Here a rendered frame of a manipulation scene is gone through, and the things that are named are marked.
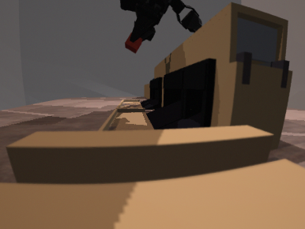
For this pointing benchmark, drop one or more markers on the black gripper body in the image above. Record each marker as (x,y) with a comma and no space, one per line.
(159,7)

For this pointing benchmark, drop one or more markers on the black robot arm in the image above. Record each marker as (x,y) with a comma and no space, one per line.
(191,21)

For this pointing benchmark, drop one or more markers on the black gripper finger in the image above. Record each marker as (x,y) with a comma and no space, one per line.
(145,21)
(147,35)

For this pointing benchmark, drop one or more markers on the red cube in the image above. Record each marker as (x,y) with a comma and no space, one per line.
(133,46)

